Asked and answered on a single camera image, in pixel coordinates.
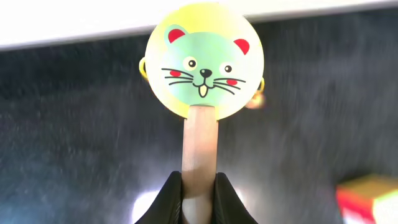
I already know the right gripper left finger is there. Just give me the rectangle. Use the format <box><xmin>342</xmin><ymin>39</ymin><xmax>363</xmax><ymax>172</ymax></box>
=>
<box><xmin>134</xmin><ymin>170</ymin><xmax>184</xmax><ymax>224</ymax></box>

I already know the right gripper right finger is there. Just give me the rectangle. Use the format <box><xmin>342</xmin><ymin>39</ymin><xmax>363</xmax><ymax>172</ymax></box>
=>
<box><xmin>213</xmin><ymin>172</ymin><xmax>259</xmax><ymax>224</ymax></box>

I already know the yellow rattle drum toy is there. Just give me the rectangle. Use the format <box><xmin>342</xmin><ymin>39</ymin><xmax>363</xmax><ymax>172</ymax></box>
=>
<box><xmin>138</xmin><ymin>2</ymin><xmax>267</xmax><ymax>224</ymax></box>

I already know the many-coloured puzzle cube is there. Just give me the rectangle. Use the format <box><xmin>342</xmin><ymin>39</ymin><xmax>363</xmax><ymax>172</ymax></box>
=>
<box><xmin>335</xmin><ymin>173</ymin><xmax>398</xmax><ymax>224</ymax></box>

